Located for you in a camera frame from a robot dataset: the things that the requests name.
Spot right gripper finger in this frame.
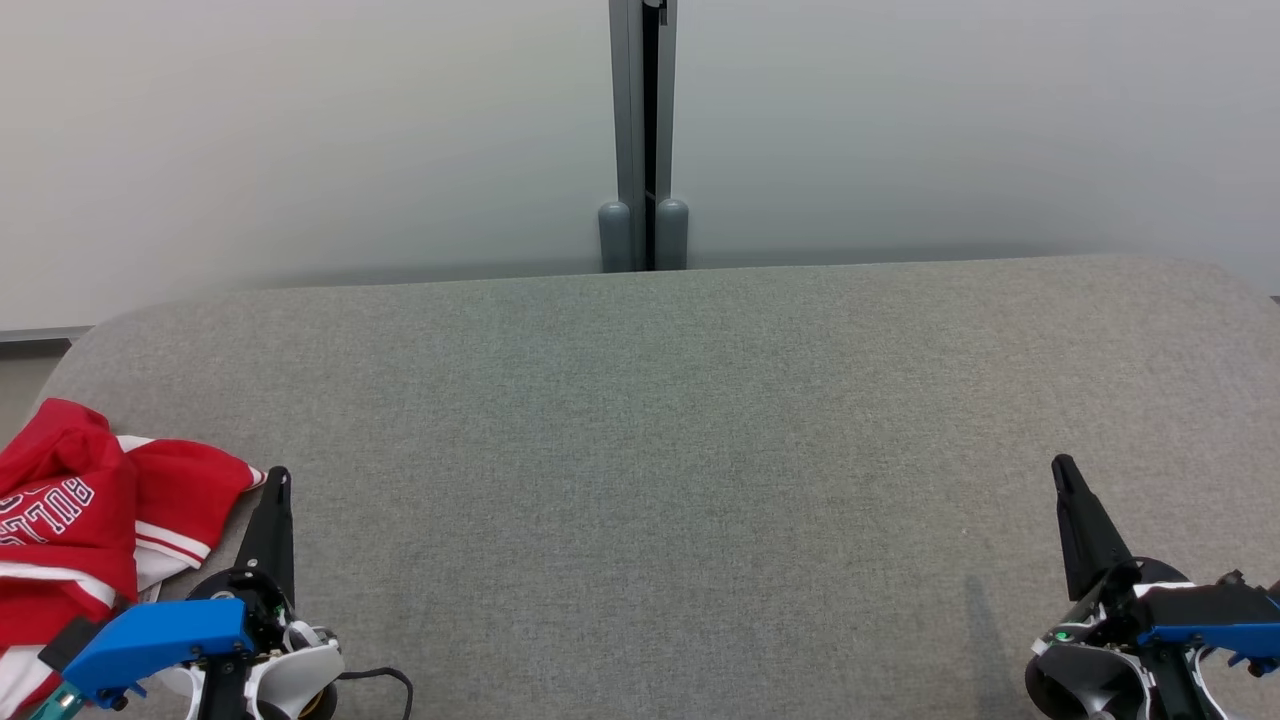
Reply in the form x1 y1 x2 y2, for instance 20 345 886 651
1051 455 1138 603

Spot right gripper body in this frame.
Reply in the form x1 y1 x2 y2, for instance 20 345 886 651
1024 557 1193 720

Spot red white basketball jersey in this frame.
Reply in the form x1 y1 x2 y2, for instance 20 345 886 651
0 398 268 720

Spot thin black cable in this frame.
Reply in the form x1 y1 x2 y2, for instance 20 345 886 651
335 667 416 720

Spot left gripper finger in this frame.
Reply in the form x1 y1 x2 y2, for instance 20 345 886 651
232 466 297 609

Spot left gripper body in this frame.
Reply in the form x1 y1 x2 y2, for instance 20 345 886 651
185 568 347 720

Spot grey partition post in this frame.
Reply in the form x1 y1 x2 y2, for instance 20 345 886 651
598 0 649 273
651 0 690 273

